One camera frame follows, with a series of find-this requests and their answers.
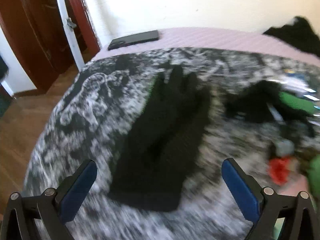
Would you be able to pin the black glove with green grip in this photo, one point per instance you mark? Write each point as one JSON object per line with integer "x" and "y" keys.
{"x": 257, "y": 100}

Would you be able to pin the brown wooden door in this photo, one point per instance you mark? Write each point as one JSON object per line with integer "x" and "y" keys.
{"x": 32, "y": 30}

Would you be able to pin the black white marbled blanket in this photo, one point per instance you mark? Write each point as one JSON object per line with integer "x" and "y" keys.
{"x": 87, "y": 105}

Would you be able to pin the pink bedsheet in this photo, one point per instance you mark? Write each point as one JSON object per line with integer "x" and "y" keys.
{"x": 212, "y": 38}

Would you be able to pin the black clothing pile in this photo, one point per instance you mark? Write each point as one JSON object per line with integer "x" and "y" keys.
{"x": 297, "y": 37}

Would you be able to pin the dark hanging garment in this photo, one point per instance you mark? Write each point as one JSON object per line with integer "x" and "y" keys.
{"x": 3, "y": 67}

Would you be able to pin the red plastic cap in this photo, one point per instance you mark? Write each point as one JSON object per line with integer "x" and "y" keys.
{"x": 280, "y": 170}

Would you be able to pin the plain black knit glove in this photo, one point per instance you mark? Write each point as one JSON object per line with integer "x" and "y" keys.
{"x": 162, "y": 142}

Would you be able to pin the green round tape measure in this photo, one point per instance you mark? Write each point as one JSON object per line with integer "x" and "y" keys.
{"x": 314, "y": 172}

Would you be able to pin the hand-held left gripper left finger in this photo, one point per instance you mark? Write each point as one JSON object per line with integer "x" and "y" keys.
{"x": 78, "y": 192}

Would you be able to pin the black smartphone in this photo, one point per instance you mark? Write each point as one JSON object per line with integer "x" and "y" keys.
{"x": 135, "y": 40}

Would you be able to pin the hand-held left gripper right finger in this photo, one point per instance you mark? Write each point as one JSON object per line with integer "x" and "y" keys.
{"x": 240, "y": 192}

